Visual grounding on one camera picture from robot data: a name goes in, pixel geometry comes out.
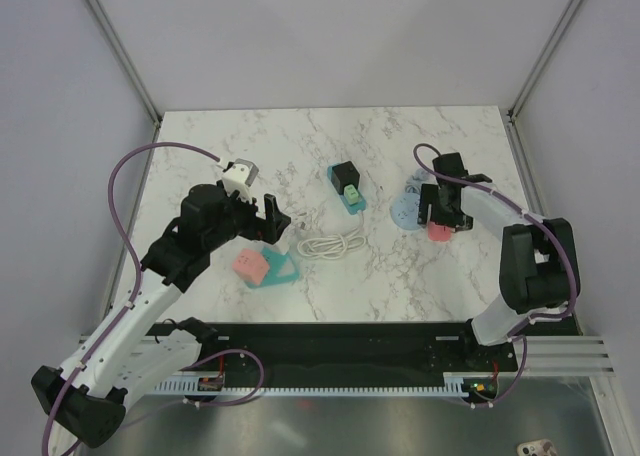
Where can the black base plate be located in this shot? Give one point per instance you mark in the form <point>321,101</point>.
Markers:
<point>344,353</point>

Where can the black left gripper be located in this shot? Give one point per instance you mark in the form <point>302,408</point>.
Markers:
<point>268,230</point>

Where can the pink cube socket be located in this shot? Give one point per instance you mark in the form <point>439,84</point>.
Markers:
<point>251,267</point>

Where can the white cable duct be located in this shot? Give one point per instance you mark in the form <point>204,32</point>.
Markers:
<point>202,384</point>

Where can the black cube charger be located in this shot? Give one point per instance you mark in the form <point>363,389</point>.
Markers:
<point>343,175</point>

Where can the blue rectangular power strip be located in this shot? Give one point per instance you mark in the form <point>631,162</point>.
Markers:
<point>352,210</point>

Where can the left aluminium frame post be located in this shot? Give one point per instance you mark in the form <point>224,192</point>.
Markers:
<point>109,33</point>

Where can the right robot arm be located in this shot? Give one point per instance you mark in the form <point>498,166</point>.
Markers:
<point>538,270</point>

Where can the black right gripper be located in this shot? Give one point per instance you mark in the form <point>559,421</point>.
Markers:
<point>430,194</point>

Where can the aluminium frame post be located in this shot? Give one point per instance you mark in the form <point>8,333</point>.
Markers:
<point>109,33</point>
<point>544,58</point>

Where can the blue round power strip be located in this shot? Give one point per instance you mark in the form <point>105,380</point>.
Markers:
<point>404,211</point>

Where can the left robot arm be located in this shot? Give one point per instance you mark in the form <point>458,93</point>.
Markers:
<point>90,393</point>

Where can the right aluminium frame post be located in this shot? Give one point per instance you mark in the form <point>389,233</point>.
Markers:
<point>544,58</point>

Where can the teal triangular power strip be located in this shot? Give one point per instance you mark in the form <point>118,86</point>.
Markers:
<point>282,269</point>

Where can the green plug adapter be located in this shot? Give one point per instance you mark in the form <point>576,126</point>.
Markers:
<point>351,195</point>

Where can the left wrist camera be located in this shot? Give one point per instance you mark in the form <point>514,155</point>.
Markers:
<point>238,178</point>

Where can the pink plug adapter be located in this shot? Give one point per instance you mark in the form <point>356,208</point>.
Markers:
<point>439,233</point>

